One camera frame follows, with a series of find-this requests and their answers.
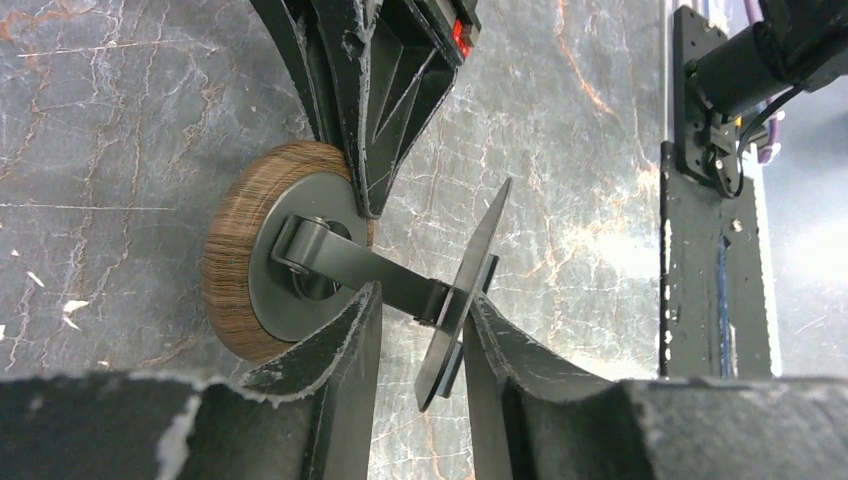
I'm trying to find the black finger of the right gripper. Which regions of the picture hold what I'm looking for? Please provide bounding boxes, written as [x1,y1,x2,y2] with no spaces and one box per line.
[310,1,481,219]
[251,0,344,149]

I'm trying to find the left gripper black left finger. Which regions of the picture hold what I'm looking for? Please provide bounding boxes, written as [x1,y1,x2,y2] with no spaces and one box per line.
[1,282,383,479]

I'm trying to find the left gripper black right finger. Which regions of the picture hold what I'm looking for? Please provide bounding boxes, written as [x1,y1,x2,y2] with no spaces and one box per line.
[464,296,847,479]

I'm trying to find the grey stand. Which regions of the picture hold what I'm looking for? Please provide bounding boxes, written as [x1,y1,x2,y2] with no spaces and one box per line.
[202,141,511,411]

